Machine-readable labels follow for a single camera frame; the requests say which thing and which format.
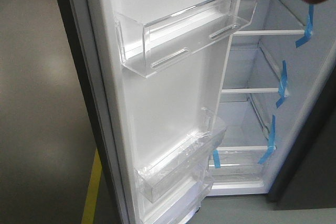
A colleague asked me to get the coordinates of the fridge door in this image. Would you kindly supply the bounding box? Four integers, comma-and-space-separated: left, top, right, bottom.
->
57, 0, 233, 223

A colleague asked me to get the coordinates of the upper clear door bin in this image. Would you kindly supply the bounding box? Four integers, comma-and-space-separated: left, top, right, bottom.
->
115, 0, 258, 78

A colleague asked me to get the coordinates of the clear door bin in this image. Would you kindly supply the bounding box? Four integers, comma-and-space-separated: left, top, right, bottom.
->
139, 170, 213, 223
115, 0, 258, 78
135, 107, 226, 203

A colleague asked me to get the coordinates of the lower clear door bin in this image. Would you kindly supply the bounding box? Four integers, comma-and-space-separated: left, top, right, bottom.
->
135, 107, 226, 203

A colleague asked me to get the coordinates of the blue tape strip lower left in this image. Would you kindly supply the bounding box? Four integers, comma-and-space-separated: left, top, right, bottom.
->
212, 150, 221, 169

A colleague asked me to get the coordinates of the blue tape strip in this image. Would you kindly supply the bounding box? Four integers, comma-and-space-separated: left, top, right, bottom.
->
295, 4, 314, 48
276, 60, 288, 108
258, 115, 276, 165
212, 150, 221, 169

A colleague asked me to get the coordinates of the clear crisper drawer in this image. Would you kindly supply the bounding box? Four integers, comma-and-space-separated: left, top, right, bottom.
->
209, 149, 265, 183

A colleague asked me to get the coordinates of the bottom clear door bin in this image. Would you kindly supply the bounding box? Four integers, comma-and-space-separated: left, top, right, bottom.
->
139, 170, 213, 223

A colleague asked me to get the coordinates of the blue tape strip lower right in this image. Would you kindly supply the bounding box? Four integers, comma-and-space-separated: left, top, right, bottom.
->
258, 115, 276, 165

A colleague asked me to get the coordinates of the blue tape strip middle right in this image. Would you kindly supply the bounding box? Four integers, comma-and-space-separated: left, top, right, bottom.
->
276, 60, 288, 108

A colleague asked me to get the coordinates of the yellow floor tape line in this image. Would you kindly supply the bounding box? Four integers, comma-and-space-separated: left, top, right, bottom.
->
0, 0, 103, 224

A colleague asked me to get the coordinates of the blue tape strip upper right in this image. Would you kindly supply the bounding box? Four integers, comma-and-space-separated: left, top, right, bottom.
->
295, 4, 314, 48

